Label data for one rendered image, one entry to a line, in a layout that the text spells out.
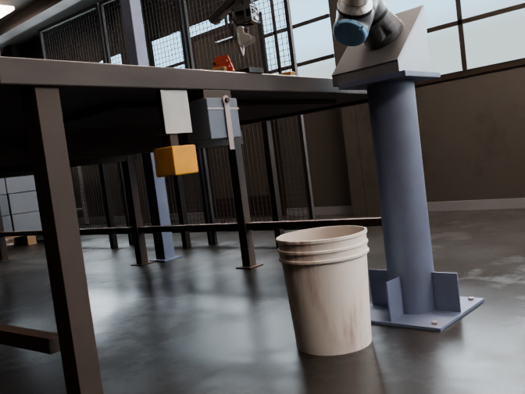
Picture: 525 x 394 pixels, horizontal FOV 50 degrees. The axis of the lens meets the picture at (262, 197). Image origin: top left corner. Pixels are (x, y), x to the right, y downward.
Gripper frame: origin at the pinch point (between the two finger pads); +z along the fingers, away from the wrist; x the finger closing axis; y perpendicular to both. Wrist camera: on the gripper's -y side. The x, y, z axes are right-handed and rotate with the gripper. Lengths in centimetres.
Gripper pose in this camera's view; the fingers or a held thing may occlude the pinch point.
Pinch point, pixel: (240, 51)
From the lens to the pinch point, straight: 196.0
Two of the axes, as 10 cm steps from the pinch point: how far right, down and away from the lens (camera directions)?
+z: 1.5, 9.9, 0.6
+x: 3.6, -1.1, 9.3
